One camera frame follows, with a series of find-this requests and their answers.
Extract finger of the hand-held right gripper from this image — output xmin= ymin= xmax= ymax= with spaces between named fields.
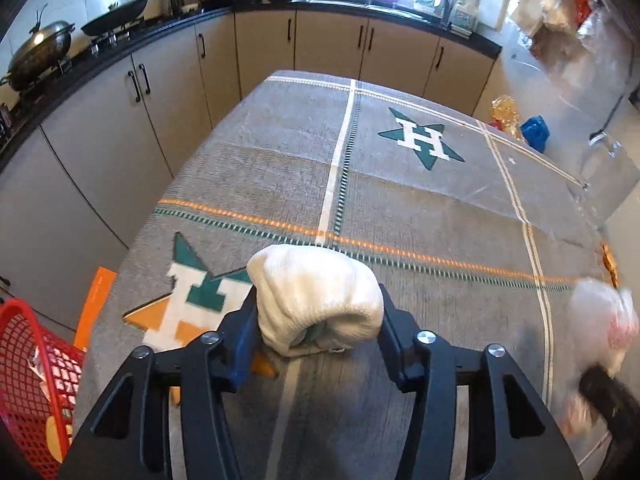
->
xmin=579 ymin=367 xmax=640 ymax=441

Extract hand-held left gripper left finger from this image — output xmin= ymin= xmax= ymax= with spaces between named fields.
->
xmin=59 ymin=287 xmax=261 ymax=480

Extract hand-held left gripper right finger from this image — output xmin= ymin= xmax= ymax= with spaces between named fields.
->
xmin=376 ymin=284 xmax=585 ymax=480

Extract white plastic bag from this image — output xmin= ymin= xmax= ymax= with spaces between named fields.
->
xmin=559 ymin=277 xmax=640 ymax=438

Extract white cloth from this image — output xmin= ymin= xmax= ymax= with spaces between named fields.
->
xmin=246 ymin=244 xmax=385 ymax=358

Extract red mesh basket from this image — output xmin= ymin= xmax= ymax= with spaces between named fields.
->
xmin=0 ymin=297 xmax=87 ymax=466

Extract orange candy wrapper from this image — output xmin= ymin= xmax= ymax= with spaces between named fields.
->
xmin=600 ymin=242 xmax=621 ymax=286

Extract grey star print tablecloth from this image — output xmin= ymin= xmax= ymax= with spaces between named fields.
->
xmin=72 ymin=70 xmax=623 ymax=480

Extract orange flat board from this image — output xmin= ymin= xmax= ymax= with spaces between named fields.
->
xmin=74 ymin=266 xmax=118 ymax=352

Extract blue plastic bag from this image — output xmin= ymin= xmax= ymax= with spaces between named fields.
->
xmin=520 ymin=116 xmax=551 ymax=153

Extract golden crinkled wrapper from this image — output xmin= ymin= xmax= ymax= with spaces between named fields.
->
xmin=490 ymin=95 xmax=526 ymax=141

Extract beige base cabinets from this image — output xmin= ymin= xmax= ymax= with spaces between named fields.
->
xmin=0 ymin=7 xmax=501 ymax=321

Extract large clear plastic bag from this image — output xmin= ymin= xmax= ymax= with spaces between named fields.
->
xmin=500 ymin=0 xmax=640 ymax=231

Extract black kitchen countertop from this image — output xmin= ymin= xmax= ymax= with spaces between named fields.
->
xmin=0 ymin=0 xmax=502 ymax=171

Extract black gas stove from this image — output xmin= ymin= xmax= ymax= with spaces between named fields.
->
xmin=15 ymin=27 xmax=146 ymax=106

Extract black frying pan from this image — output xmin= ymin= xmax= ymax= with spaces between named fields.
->
xmin=81 ymin=0 xmax=166 ymax=37

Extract white cutting board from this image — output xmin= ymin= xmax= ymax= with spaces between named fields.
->
xmin=477 ymin=0 xmax=508 ymax=31

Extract dark wok with lid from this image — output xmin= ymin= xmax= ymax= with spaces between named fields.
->
xmin=0 ymin=4 xmax=76 ymax=92

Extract black power cable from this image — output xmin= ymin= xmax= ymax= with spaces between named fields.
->
xmin=589 ymin=87 xmax=633 ymax=143

